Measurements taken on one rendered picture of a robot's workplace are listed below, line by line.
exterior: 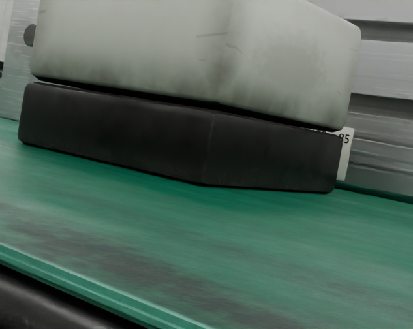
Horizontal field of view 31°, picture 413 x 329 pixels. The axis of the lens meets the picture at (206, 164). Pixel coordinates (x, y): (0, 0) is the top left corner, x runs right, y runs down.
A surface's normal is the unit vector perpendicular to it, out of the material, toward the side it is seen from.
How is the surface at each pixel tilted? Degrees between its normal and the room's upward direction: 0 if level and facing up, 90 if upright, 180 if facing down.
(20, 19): 90
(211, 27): 90
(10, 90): 90
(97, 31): 90
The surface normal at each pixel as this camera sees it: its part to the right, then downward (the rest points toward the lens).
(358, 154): -0.59, -0.06
